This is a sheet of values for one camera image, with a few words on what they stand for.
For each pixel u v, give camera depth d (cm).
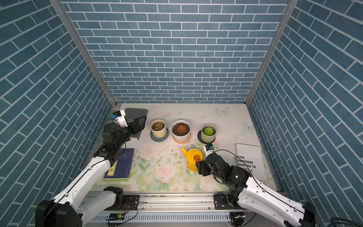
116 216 72
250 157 87
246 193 49
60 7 70
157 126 96
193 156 79
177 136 89
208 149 67
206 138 94
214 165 55
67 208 39
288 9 71
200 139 98
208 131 93
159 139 97
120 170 75
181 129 93
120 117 68
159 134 95
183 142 96
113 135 57
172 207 73
